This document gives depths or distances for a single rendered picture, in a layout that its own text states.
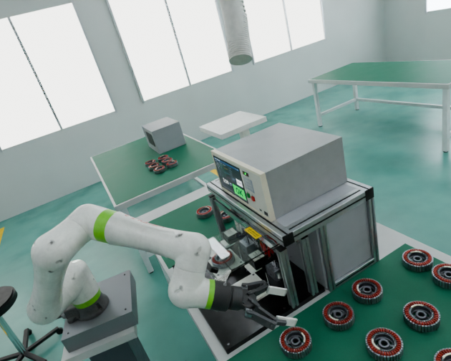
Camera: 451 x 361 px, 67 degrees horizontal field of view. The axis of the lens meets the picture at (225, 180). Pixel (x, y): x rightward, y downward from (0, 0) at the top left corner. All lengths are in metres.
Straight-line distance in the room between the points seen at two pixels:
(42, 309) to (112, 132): 4.67
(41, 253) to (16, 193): 4.93
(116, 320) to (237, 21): 1.94
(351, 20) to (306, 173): 7.06
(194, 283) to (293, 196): 0.51
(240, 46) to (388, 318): 1.82
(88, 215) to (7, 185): 4.85
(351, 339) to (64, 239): 1.02
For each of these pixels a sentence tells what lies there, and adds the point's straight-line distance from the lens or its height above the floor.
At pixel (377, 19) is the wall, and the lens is 8.82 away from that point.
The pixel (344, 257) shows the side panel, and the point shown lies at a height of 0.86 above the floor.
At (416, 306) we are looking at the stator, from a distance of 1.45.
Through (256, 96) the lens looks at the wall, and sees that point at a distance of 6.83.
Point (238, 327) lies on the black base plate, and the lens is 1.45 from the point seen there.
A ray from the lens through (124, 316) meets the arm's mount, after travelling 1.66.
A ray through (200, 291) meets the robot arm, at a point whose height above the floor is 1.12.
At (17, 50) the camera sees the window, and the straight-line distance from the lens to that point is 5.83.
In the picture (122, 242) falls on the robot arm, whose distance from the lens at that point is 1.21.
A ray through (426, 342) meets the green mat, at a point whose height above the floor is 0.75.
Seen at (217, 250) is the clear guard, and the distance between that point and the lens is 1.34.
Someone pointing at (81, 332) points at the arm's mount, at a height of 0.82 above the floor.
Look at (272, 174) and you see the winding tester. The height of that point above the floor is 1.30.
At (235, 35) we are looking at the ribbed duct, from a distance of 2.50.
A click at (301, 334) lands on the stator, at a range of 1.37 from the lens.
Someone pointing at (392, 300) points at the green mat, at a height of 0.75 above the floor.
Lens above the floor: 1.83
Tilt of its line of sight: 24 degrees down
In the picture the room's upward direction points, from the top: 16 degrees counter-clockwise
